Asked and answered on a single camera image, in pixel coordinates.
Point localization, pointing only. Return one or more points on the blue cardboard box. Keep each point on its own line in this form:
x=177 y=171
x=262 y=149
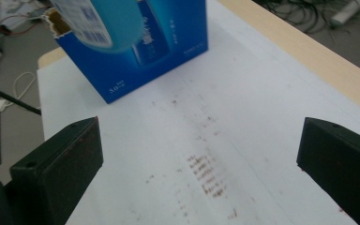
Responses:
x=156 y=65

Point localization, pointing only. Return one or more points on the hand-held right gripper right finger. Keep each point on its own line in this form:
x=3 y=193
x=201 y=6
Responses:
x=343 y=168

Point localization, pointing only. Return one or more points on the long white power strip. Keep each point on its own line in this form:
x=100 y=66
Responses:
x=350 y=12

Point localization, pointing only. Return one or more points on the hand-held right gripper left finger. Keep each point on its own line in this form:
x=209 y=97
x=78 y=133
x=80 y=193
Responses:
x=59 y=172

